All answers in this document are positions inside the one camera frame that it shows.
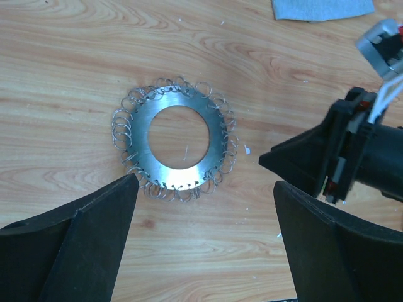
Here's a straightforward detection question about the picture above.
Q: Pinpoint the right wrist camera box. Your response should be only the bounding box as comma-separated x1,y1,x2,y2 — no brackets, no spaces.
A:
356,18,402,81

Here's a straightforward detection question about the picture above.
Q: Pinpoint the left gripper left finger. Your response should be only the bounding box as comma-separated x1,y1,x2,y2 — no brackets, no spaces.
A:
1,174,139,301

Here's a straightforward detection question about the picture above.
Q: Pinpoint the grey cloth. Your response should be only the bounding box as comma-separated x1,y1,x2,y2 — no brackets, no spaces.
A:
271,0,375,22

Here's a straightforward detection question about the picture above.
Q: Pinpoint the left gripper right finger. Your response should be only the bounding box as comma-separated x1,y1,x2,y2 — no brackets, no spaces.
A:
273,181,402,301

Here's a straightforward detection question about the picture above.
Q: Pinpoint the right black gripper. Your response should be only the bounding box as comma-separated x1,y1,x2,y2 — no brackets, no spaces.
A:
258,87,402,204

